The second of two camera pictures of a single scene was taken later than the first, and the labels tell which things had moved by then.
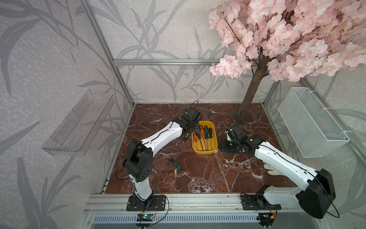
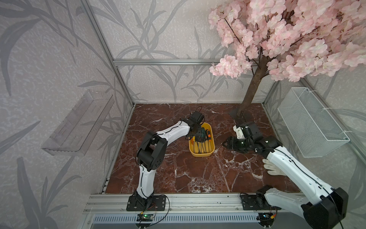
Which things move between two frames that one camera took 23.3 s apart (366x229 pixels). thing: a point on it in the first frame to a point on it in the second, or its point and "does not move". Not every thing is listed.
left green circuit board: (145, 217) does not move
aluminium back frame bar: (169, 62) does not move
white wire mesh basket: (315, 132) does not move
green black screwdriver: (177, 165) to (203, 136)
